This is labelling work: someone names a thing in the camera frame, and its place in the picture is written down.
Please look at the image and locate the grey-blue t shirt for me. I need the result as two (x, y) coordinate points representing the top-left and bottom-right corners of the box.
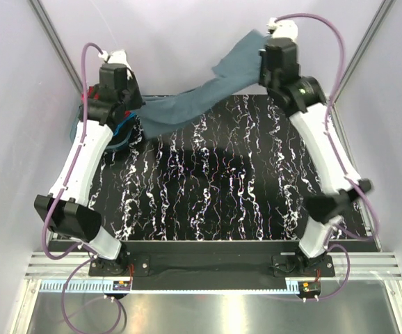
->
(136, 30), (268, 138)

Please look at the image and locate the aluminium frame post right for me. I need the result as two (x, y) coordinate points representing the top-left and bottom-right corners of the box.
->
(334, 0), (395, 104)

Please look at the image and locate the white slotted cable duct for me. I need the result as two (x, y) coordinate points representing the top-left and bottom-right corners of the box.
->
(40, 278), (320, 295)

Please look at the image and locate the aluminium frame post left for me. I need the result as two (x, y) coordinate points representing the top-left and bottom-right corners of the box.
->
(28, 0), (82, 93)

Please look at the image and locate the teal plastic laundry basket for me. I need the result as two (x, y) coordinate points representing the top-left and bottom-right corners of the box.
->
(70, 104), (129, 152)

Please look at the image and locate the aluminium frame post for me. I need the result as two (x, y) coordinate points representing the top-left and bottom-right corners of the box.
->
(28, 0), (82, 93)
(334, 0), (395, 104)

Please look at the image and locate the red t shirt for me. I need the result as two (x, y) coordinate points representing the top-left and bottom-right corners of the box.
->
(86, 84), (99, 101)

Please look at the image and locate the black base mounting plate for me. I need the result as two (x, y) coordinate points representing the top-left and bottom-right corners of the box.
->
(89, 253), (335, 278)

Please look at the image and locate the aluminium front rail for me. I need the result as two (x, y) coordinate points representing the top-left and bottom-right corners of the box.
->
(26, 252), (402, 280)

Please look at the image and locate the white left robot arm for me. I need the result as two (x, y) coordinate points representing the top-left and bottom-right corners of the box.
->
(34, 61), (144, 276)

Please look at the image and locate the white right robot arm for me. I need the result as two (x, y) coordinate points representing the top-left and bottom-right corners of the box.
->
(259, 37), (372, 276)

